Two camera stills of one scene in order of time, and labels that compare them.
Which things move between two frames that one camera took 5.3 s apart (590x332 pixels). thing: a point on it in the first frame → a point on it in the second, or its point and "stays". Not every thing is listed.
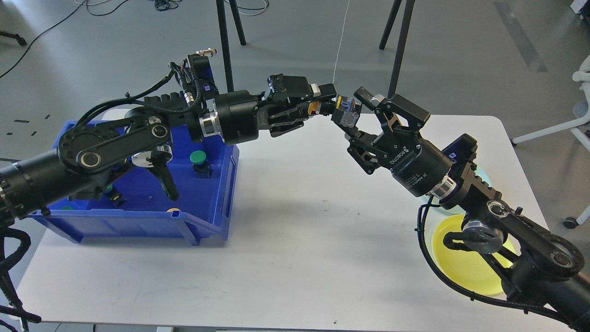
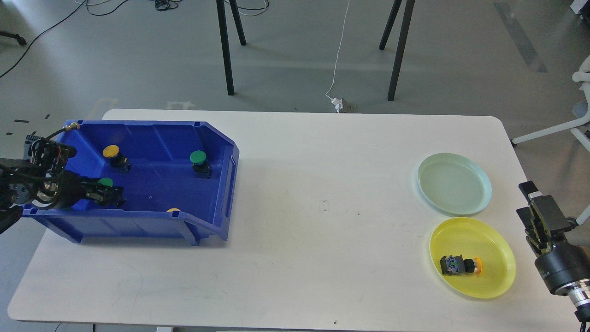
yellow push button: (345, 111) → (456, 265)
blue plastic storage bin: (134, 204) stays
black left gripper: (239, 119) → (72, 187)
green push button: (201, 165) stays
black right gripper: (421, 168) → (564, 263)
